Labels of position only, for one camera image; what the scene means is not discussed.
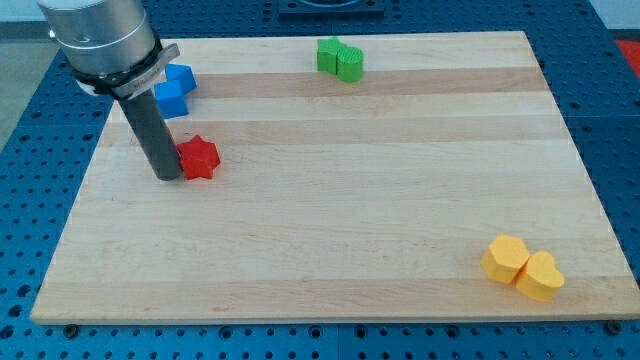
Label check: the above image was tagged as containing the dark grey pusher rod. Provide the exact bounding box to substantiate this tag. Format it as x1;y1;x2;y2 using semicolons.
118;90;182;181

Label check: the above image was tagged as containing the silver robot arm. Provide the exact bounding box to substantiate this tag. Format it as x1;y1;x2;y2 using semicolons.
37;0;182;181

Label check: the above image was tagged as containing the blue cube block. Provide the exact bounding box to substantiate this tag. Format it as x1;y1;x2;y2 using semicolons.
154;80;189;119

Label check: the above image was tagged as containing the blue angled block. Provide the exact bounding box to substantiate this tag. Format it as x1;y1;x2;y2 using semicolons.
165;63;197;95

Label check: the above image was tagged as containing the red star block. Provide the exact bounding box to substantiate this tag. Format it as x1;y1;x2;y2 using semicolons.
177;135;221;180

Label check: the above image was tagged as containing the green star block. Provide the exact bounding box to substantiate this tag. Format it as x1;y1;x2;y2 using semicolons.
316;36;345;75

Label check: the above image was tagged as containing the green cylinder block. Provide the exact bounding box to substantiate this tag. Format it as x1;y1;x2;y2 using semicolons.
336;46;364;82

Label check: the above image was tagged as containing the wooden board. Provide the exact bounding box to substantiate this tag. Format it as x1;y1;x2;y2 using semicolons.
31;31;639;325

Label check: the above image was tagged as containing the yellow hexagon block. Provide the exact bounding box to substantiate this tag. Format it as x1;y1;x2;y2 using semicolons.
481;234;530;284

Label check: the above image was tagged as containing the yellow heart block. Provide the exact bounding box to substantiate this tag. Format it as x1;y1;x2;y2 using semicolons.
515;251;565;302

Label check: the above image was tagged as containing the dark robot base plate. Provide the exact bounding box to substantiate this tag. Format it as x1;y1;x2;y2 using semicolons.
275;0;386;18

